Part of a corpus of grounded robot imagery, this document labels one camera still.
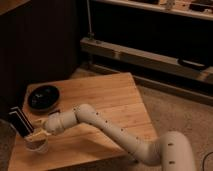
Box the low wooden table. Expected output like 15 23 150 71
8 73 156 171

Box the thin metal pole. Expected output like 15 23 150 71
86 0 94 40

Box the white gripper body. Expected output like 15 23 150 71
44 113 62 135

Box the black handle on shelf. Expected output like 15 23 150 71
177 58 210 71

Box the dark blue eraser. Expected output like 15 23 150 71
47 109 60 116

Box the black striped box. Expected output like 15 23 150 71
9 106 34 138

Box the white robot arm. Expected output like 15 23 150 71
26 104 196 171

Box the upper wooden shelf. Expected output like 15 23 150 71
94 0 213 21

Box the grey metal shelf beam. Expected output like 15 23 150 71
80 37 213 85

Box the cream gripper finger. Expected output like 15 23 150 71
32 118 46 127
26 130 49 140

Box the black round bowl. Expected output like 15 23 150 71
27 85 60 111

